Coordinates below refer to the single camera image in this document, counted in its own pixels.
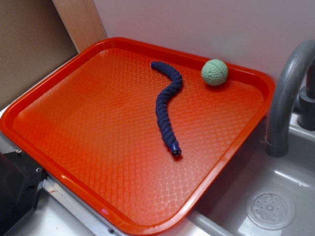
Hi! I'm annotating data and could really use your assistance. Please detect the green dimpled ball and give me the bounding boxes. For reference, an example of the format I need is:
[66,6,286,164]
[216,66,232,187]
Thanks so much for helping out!
[201,59,228,87]

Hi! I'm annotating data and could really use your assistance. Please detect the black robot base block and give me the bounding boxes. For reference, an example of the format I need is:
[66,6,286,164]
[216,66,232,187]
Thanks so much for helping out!
[0,150,45,236]

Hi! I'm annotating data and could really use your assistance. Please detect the dark blue twisted rope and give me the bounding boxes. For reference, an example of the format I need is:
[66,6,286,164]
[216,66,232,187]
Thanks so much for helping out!
[151,61,183,157]

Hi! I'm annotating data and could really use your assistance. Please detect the orange plastic tray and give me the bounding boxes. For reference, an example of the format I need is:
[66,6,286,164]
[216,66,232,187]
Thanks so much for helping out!
[0,38,275,236]

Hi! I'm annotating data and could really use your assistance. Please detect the grey plastic sink basin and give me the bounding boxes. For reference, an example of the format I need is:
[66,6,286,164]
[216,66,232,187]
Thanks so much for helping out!
[190,108,315,236]

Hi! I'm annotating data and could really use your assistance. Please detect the grey curved faucet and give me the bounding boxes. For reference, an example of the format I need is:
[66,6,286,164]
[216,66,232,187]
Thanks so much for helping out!
[265,39,315,157]

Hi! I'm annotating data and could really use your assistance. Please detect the brown cardboard panel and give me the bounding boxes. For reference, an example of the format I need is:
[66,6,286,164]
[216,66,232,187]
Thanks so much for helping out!
[0,0,107,108]

